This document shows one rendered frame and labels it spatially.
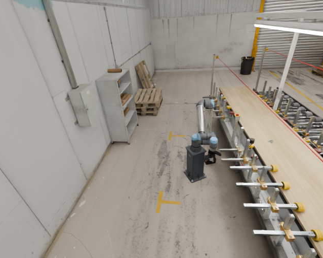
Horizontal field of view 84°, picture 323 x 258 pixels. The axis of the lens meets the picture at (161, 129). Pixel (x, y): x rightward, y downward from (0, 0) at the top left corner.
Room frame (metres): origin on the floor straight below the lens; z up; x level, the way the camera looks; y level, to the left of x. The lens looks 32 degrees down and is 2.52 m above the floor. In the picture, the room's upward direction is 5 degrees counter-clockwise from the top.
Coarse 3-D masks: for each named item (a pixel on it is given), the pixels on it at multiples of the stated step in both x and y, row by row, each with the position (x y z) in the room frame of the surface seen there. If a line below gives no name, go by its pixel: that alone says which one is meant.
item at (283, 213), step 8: (232, 120) 3.02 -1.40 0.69; (248, 152) 2.09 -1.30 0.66; (256, 152) 1.87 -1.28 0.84; (256, 160) 1.82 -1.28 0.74; (280, 192) 1.20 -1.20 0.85; (280, 200) 1.16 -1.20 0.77; (280, 216) 1.08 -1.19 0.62; (296, 224) 0.89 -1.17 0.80; (296, 240) 0.81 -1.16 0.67; (304, 240) 0.76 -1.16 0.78; (304, 248) 0.72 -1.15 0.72
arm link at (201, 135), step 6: (198, 102) 2.39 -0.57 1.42; (198, 108) 2.32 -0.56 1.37; (198, 114) 2.22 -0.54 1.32; (198, 120) 2.13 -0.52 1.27; (198, 126) 2.05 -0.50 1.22; (204, 126) 2.05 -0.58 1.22; (198, 132) 1.97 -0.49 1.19; (204, 132) 1.95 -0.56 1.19; (198, 138) 1.89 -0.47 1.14; (204, 138) 1.88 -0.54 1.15
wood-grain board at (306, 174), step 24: (240, 96) 3.67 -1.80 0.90; (240, 120) 2.65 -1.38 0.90; (264, 120) 2.59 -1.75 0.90; (264, 144) 1.95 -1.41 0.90; (288, 144) 1.91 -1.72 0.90; (288, 168) 1.48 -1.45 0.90; (312, 168) 1.45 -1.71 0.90; (288, 192) 1.16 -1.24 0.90; (312, 192) 1.13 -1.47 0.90; (312, 216) 0.90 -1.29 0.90; (312, 240) 0.70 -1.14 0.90
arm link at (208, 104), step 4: (204, 100) 2.41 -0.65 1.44; (208, 100) 2.39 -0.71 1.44; (212, 100) 2.39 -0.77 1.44; (204, 104) 2.37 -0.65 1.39; (208, 104) 2.36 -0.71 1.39; (212, 104) 2.35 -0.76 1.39; (208, 108) 2.35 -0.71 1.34; (212, 108) 2.36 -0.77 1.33; (208, 112) 2.35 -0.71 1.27; (212, 112) 2.37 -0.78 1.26; (208, 116) 2.34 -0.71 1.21; (208, 120) 2.32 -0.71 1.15; (208, 124) 2.31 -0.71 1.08; (208, 128) 2.30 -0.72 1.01; (208, 132) 2.29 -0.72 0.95; (204, 140) 2.27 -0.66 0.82; (208, 140) 2.25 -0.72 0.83; (204, 144) 2.27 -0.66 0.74; (208, 144) 2.26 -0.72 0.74
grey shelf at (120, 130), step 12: (120, 72) 4.00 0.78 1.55; (96, 84) 3.53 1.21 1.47; (108, 84) 3.49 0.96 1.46; (120, 84) 4.08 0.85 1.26; (108, 96) 3.50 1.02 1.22; (132, 96) 4.24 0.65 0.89; (108, 108) 3.51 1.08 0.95; (120, 108) 3.46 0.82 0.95; (132, 108) 4.35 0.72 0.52; (108, 120) 3.52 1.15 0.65; (120, 120) 3.47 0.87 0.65; (132, 120) 4.36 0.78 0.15; (120, 132) 3.48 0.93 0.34; (132, 132) 3.80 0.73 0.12
